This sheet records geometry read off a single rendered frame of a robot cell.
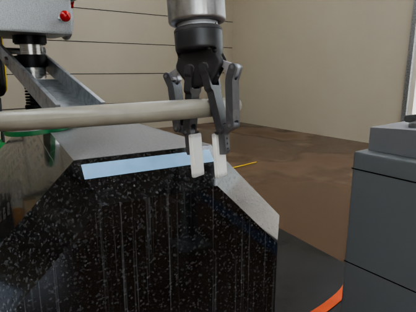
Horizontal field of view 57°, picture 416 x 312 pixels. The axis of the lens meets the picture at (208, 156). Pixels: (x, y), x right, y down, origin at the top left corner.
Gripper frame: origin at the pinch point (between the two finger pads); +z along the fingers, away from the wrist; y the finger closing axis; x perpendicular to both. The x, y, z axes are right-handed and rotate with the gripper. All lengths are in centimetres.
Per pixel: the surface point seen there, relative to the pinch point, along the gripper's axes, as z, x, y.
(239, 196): 16.4, -37.7, 13.5
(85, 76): -75, -397, 452
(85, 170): 3.8, -5.4, 34.6
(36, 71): -24, -28, 77
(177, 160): 4.4, -24.6, 23.4
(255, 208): 21, -44, 12
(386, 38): -84, -544, 22
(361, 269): 51, -80, -10
